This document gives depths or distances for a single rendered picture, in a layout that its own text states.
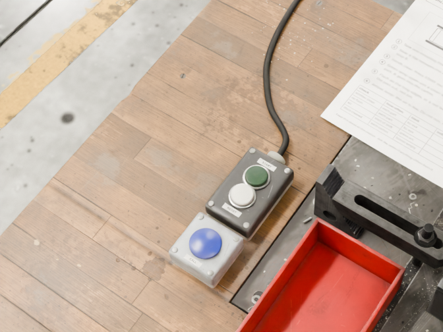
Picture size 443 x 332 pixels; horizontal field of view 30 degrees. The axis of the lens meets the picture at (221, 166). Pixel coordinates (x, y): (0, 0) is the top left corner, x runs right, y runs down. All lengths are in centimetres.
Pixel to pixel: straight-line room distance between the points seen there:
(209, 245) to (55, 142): 128
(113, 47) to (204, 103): 125
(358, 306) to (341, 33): 41
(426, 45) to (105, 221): 51
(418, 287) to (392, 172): 16
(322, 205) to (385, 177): 11
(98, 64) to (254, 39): 119
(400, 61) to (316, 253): 32
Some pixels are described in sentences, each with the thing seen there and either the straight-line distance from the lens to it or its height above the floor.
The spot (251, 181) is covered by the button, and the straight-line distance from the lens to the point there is 104.
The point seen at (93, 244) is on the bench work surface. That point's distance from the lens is 107.
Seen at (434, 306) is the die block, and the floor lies 93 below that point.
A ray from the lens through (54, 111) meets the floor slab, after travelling 230.
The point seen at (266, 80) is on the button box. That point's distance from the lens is 116.
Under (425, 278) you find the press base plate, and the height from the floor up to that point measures 90.
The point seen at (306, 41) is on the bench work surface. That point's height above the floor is 90.
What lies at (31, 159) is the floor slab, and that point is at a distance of 224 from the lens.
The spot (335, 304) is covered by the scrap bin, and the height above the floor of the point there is 91.
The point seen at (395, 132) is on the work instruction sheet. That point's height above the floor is 90.
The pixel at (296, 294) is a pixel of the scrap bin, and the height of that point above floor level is 91.
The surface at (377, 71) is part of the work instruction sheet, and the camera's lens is 118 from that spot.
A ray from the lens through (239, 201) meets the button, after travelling 103.
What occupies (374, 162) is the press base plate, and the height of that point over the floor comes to 90.
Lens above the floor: 186
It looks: 60 degrees down
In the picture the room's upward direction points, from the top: 8 degrees counter-clockwise
